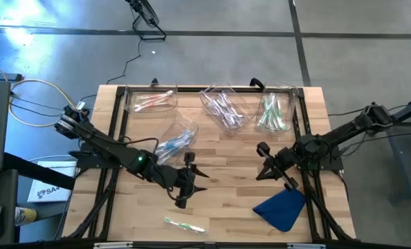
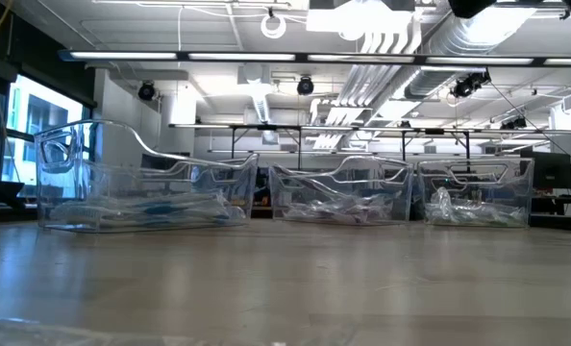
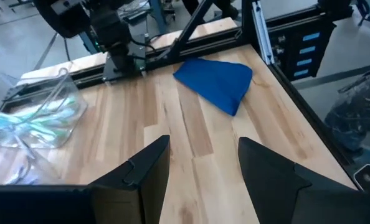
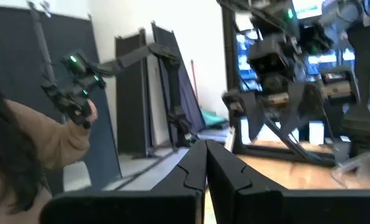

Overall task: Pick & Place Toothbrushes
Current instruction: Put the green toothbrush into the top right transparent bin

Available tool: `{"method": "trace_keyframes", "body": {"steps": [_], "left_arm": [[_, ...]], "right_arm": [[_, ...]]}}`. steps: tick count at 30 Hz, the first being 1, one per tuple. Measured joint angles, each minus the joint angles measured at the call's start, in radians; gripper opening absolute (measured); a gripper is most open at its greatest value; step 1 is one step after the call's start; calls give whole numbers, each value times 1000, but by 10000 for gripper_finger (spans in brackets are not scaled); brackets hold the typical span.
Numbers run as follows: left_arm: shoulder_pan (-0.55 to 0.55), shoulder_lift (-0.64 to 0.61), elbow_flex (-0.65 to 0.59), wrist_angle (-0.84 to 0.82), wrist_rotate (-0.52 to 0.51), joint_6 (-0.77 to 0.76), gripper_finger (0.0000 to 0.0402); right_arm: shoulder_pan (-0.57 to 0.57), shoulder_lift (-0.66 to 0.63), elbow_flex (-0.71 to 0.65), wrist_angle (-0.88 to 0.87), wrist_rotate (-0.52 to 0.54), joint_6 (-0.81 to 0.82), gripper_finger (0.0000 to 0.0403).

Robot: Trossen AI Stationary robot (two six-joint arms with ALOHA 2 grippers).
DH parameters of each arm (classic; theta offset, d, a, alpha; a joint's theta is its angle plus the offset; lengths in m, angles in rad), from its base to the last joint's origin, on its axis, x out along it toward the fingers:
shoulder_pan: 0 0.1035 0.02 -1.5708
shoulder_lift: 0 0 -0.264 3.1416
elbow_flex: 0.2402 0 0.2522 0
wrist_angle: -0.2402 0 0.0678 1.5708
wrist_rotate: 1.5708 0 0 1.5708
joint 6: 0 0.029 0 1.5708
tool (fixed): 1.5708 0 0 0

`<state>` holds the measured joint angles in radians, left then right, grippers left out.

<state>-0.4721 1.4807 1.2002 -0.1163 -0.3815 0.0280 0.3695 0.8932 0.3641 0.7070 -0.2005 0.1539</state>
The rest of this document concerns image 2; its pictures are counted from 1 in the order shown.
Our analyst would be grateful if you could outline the clear plastic bin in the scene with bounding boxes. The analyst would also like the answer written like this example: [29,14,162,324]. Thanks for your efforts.
[34,119,261,235]
[268,154,415,227]
[417,157,535,230]

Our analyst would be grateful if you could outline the overhead light bar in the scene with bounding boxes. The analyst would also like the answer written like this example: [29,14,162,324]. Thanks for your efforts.
[57,47,571,67]

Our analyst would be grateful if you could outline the clear wrapped toothbrush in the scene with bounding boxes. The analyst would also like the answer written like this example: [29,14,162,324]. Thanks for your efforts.
[438,201,493,227]

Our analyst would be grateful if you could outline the window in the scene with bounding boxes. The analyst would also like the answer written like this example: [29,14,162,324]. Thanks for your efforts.
[0,71,94,188]

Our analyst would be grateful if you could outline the black computer monitor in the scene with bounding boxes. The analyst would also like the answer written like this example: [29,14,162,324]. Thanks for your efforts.
[519,149,571,191]

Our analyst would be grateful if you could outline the black shelf frame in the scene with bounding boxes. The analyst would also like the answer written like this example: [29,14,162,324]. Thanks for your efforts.
[168,123,571,167]

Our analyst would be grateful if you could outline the black ceiling camera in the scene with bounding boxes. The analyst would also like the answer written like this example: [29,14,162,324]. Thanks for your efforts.
[500,116,529,131]
[450,69,492,100]
[137,80,161,102]
[296,75,315,96]

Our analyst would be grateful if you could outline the white cable coil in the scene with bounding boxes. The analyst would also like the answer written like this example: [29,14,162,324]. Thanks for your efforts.
[260,12,288,40]

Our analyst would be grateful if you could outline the silver ventilation duct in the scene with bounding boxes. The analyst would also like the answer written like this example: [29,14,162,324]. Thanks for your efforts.
[403,4,536,100]

